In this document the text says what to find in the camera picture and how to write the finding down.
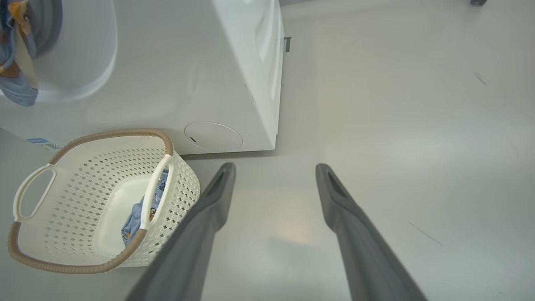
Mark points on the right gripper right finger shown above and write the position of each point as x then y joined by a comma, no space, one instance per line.
368,259

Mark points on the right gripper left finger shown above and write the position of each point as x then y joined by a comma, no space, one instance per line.
188,251

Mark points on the blue cartoon print garment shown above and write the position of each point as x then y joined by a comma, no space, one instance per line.
19,83
133,225

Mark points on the white front-load washing machine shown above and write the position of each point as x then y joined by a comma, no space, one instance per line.
167,62

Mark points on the cream perforated laundry basket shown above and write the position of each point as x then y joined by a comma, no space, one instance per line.
83,196

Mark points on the small dark grey bracket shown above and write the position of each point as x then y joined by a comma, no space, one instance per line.
287,44

